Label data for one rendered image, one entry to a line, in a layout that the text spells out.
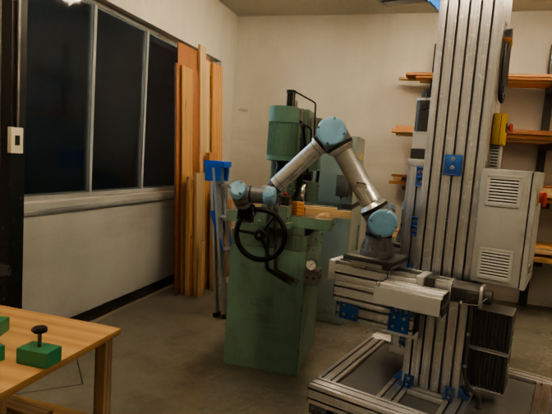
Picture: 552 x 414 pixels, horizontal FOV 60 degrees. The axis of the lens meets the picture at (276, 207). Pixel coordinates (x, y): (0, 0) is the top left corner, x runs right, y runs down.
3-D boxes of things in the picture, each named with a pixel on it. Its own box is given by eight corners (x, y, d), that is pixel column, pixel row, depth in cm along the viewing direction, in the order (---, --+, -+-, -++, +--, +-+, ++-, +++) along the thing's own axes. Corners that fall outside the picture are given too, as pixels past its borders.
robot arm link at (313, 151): (334, 115, 213) (255, 188, 221) (333, 112, 202) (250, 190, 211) (351, 135, 212) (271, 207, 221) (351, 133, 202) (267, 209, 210)
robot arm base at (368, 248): (398, 255, 213) (401, 233, 212) (387, 259, 200) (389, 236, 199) (366, 250, 221) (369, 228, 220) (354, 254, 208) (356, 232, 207)
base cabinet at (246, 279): (221, 363, 278) (229, 243, 271) (250, 330, 334) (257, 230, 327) (296, 377, 267) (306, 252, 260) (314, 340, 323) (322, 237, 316)
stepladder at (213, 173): (207, 318, 356) (200, 159, 347) (220, 309, 380) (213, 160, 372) (228, 319, 351) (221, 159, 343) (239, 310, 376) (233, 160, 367)
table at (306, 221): (218, 222, 262) (219, 211, 261) (236, 216, 291) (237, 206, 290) (328, 233, 247) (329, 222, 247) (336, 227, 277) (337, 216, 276)
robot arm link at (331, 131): (400, 225, 202) (338, 112, 202) (404, 230, 187) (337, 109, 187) (374, 238, 204) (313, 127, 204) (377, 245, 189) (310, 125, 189)
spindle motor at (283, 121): (262, 159, 271) (266, 103, 267) (270, 160, 288) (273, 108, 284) (292, 162, 266) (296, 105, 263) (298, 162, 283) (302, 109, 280)
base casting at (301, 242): (229, 243, 271) (231, 227, 270) (258, 230, 327) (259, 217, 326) (307, 252, 261) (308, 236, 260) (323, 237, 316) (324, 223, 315)
